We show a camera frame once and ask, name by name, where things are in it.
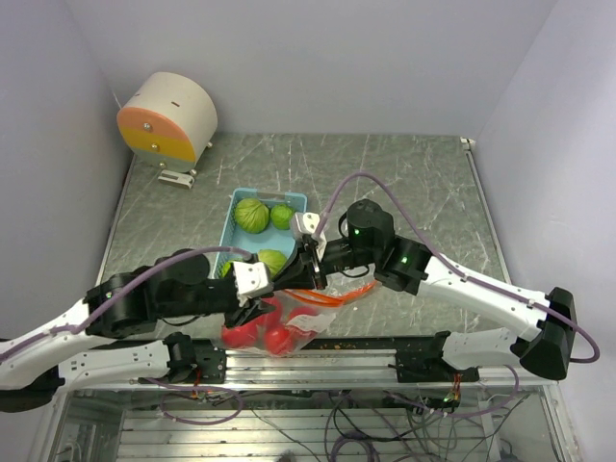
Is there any large green cabbage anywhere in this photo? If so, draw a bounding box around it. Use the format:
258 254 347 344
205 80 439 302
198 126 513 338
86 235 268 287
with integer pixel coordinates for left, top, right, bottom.
234 198 270 234
257 249 288 276

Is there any red yellow apple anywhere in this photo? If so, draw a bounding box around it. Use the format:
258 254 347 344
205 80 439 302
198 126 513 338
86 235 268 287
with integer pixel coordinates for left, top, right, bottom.
287 306 319 325

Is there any clear orange-zip bag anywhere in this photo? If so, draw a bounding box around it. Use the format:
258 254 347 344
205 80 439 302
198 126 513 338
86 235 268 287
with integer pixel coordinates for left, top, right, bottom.
215 281 376 357

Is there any small green cabbage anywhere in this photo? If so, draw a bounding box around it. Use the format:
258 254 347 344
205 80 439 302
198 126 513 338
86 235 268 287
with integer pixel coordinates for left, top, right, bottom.
269 203 295 230
220 260 235 278

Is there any red tomato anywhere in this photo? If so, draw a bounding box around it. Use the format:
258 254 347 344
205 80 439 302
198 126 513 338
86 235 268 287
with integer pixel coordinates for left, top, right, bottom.
220 321 259 349

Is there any red pomegranate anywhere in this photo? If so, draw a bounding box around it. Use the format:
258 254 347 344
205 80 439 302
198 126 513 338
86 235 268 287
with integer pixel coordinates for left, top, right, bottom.
263 324 295 355

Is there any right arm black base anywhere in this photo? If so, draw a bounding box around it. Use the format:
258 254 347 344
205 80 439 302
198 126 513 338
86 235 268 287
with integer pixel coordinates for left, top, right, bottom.
388 331 479 384

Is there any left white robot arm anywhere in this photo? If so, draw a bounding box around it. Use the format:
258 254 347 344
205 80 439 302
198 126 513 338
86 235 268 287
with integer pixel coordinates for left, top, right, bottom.
1 244 326 413

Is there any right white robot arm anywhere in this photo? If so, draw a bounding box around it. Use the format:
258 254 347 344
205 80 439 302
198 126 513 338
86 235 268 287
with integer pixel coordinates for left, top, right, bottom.
307 199 575 381

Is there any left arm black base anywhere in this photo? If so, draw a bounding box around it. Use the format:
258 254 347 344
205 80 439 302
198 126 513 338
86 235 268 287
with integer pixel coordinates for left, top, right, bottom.
143 332 227 385

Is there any light blue plastic basket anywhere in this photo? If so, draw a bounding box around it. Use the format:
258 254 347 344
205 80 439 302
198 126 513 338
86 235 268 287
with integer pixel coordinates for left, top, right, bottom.
219 188 307 256

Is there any white slotted plastic block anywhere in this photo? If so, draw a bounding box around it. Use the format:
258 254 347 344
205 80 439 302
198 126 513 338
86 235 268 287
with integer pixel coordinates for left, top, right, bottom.
158 169 194 190

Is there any round cream drawer box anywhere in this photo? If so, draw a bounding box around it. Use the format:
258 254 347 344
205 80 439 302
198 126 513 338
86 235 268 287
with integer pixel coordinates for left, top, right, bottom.
116 71 218 174

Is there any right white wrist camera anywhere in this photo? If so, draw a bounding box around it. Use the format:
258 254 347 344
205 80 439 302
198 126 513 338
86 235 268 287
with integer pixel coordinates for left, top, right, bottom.
290 212 320 242

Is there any aluminium frame rail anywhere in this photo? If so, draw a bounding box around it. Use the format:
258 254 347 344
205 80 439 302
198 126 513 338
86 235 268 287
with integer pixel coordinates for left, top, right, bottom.
60 344 554 392

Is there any white corner bracket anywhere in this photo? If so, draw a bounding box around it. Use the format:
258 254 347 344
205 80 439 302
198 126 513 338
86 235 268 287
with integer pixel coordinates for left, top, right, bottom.
460 137 476 151

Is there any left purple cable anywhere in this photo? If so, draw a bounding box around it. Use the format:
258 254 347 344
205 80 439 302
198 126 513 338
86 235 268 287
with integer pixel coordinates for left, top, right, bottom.
0 245 251 362

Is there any purple cable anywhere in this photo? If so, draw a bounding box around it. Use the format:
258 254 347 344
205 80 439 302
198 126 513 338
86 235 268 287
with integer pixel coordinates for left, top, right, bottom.
317 172 601 420
0 245 251 362

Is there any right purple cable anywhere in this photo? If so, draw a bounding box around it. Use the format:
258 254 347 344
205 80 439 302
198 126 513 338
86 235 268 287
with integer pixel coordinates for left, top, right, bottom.
317 172 601 420

